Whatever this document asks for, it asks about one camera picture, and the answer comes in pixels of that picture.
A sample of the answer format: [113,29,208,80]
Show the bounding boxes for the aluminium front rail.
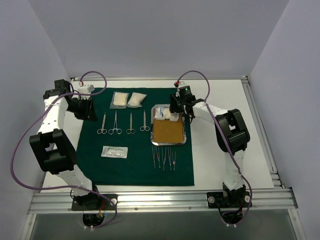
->
[28,188,298,214]

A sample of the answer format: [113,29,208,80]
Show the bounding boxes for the white gauze pad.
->
[109,91,129,109]
[127,92,147,108]

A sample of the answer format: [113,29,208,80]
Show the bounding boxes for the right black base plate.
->
[206,191,252,209]

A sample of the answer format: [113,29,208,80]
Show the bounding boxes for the curved pointed silver tweezers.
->
[155,146,161,168]

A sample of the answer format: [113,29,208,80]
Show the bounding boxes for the aluminium right side rail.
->
[241,76,285,189]

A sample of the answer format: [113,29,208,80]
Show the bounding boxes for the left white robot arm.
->
[29,79,101,210]

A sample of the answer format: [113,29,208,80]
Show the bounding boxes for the silver instrument tray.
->
[150,104,187,146]

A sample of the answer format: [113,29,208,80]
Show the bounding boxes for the foil packet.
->
[154,106,180,122]

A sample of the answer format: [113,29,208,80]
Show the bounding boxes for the silver scalpel handle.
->
[140,110,150,132]

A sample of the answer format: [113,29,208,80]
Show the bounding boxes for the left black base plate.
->
[71,193,118,211]

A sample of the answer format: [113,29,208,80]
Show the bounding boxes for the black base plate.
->
[71,193,118,211]
[206,191,252,209]

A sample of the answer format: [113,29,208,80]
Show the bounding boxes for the tan silicone suture pad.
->
[153,118,185,144]

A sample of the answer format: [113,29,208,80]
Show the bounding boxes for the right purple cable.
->
[174,70,253,225]

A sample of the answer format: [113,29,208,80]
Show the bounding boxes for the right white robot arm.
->
[169,83,251,207]

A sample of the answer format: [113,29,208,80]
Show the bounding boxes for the serrated silver tissue forceps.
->
[172,152,177,171]

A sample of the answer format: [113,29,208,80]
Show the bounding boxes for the aluminium rail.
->
[241,76,285,189]
[28,188,298,214]

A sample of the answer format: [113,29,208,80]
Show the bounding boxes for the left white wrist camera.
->
[77,84,95,94]

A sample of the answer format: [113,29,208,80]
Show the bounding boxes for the green surgical cloth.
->
[76,88,195,186]

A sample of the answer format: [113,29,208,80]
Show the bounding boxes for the white green suture packet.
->
[101,146,128,159]

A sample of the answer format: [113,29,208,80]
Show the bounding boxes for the small pointed silver scissors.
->
[96,113,108,135]

